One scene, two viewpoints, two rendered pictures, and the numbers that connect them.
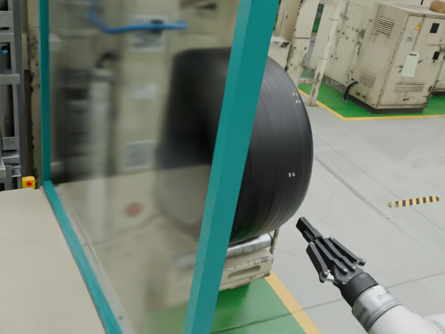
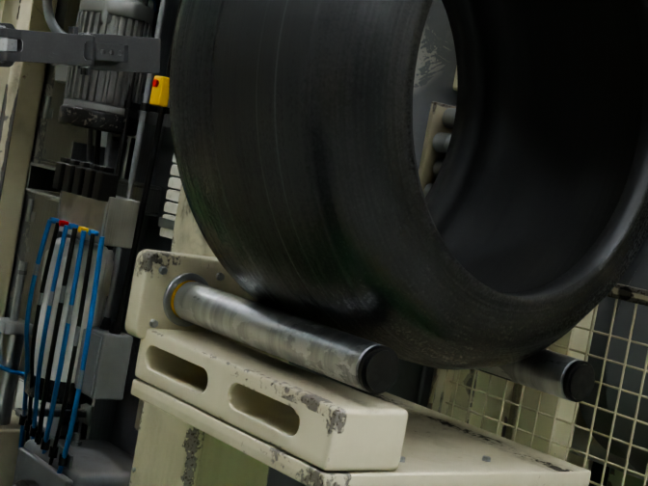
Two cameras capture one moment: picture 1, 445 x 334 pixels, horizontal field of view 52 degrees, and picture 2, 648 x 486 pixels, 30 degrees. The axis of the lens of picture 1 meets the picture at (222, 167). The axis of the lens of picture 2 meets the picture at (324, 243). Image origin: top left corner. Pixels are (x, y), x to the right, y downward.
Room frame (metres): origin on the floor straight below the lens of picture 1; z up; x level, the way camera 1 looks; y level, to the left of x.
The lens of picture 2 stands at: (1.07, -1.27, 1.06)
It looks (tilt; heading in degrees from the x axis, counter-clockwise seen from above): 3 degrees down; 87
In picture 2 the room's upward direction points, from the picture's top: 10 degrees clockwise
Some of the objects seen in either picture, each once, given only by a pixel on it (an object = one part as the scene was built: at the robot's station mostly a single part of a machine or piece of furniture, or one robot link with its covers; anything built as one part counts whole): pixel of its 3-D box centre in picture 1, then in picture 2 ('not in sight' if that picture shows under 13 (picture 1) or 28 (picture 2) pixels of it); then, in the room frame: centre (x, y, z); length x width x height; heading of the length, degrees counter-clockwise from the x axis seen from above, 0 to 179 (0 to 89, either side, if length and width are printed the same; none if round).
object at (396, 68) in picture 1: (400, 59); not in sight; (5.92, -1.96, 0.62); 0.91 x 0.58 x 1.25; 120
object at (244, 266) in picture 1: (216, 268); (258, 391); (1.09, -0.04, 0.84); 0.36 x 0.09 x 0.06; 125
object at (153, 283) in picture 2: not in sight; (280, 307); (1.10, 0.19, 0.90); 0.40 x 0.03 x 0.10; 35
